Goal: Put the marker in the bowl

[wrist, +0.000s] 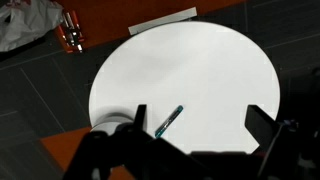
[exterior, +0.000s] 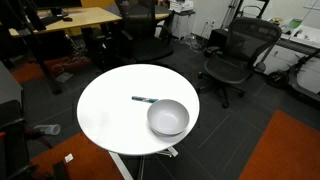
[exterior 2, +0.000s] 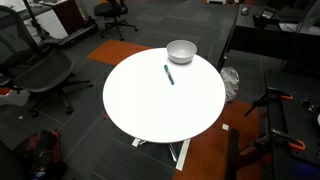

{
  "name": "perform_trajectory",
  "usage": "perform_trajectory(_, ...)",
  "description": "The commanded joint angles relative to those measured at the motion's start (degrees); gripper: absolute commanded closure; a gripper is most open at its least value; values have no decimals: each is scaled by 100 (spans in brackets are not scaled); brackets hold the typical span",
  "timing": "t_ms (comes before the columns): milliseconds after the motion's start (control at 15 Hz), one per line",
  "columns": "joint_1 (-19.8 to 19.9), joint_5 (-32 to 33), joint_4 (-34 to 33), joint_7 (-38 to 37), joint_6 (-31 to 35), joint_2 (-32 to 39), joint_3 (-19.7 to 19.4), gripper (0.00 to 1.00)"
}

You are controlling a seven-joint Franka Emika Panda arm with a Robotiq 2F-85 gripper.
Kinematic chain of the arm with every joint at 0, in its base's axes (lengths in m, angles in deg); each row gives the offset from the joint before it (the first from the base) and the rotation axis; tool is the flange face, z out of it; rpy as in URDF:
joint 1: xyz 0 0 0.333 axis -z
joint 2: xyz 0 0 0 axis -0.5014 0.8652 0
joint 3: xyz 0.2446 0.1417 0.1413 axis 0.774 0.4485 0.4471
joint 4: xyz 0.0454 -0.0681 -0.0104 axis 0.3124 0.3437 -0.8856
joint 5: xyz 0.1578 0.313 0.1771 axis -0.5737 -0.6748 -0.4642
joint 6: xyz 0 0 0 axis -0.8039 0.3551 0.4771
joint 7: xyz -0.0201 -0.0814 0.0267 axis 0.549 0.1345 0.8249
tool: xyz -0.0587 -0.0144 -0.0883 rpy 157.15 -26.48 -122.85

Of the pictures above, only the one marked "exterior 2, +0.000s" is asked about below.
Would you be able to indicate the teal capped marker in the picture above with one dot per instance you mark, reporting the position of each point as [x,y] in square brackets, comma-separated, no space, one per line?
[169,74]

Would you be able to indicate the white table base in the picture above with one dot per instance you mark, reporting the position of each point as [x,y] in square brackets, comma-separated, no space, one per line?
[183,153]

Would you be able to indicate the white crumpled plastic bag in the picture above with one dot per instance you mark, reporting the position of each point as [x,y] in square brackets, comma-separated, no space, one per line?
[230,83]

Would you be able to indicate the small white paper scrap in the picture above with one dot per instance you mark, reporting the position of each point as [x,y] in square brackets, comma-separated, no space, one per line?
[225,127]

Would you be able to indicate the black swivel office chair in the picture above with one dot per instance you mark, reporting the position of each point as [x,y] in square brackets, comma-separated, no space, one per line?
[110,9]

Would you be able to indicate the black office desk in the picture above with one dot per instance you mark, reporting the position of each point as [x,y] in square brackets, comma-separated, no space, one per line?
[263,40]

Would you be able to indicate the grey computer mouse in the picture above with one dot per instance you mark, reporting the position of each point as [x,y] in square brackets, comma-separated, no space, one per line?
[244,10]

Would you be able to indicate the black mesh office chair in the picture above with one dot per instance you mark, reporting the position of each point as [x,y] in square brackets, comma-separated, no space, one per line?
[43,71]

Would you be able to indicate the white and brown cabinet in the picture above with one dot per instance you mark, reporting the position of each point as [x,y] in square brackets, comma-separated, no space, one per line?
[66,15]

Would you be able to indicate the black desk device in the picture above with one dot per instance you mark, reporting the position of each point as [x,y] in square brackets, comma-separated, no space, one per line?
[265,16]

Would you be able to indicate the red and black backpack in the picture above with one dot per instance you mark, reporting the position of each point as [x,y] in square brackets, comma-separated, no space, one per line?
[41,153]

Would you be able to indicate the black workbench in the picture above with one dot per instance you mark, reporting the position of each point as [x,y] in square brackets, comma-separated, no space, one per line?
[296,140]

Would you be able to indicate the white object on floor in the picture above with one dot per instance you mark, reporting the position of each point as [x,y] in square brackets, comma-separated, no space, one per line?
[13,99]

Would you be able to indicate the silver laptop lid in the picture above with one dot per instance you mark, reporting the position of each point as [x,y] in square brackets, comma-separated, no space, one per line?
[310,16]

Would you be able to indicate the black bracket on workbench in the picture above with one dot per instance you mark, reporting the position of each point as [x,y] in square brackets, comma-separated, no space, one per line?
[308,104]

